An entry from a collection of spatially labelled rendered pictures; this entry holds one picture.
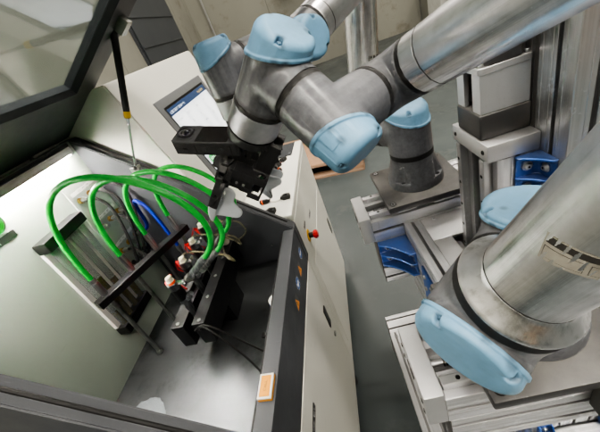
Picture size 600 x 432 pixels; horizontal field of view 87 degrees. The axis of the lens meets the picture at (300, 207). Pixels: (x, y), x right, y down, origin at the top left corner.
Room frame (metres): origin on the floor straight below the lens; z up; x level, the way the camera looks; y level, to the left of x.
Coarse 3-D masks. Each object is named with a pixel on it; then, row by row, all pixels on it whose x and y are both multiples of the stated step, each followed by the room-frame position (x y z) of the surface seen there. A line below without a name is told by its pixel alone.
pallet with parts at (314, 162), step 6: (306, 150) 3.50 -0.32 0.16; (312, 156) 3.26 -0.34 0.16; (312, 162) 3.10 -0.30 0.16; (318, 162) 3.05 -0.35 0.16; (360, 162) 2.84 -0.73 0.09; (312, 168) 3.03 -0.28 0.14; (354, 168) 2.87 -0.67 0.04; (360, 168) 2.85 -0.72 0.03; (318, 174) 3.08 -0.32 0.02; (324, 174) 3.02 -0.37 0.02; (330, 174) 2.97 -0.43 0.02; (336, 174) 2.95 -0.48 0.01
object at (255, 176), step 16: (240, 144) 0.45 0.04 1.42; (272, 144) 0.46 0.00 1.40; (224, 160) 0.48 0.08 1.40; (240, 160) 0.49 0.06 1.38; (256, 160) 0.48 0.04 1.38; (272, 160) 0.46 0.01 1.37; (224, 176) 0.48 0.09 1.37; (240, 176) 0.47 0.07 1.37; (256, 176) 0.47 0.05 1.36; (256, 192) 0.49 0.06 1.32
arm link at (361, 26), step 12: (372, 0) 0.89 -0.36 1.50; (360, 12) 0.89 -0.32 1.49; (372, 12) 0.89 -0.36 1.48; (348, 24) 0.91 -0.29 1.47; (360, 24) 0.88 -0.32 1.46; (372, 24) 0.89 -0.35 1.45; (348, 36) 0.91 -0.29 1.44; (360, 36) 0.88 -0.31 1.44; (372, 36) 0.88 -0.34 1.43; (348, 48) 0.91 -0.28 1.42; (360, 48) 0.88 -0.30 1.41; (372, 48) 0.88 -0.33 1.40; (348, 60) 0.91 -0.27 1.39; (360, 60) 0.88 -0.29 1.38; (348, 72) 0.91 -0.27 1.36
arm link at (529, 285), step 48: (576, 192) 0.14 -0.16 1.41; (480, 240) 0.23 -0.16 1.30; (528, 240) 0.16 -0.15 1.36; (576, 240) 0.13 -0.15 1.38; (480, 288) 0.18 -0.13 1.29; (528, 288) 0.15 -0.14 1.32; (576, 288) 0.13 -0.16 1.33; (432, 336) 0.20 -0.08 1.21; (480, 336) 0.16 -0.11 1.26; (528, 336) 0.14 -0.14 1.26; (576, 336) 0.13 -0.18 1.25; (480, 384) 0.17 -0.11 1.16
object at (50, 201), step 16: (80, 176) 0.66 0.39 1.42; (96, 176) 0.65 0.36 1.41; (112, 176) 0.65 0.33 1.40; (160, 192) 0.63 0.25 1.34; (48, 208) 0.69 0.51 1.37; (192, 208) 0.62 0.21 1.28; (48, 224) 0.70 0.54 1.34; (208, 224) 0.62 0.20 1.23; (208, 240) 0.62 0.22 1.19; (208, 256) 0.62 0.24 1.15; (80, 272) 0.71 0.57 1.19
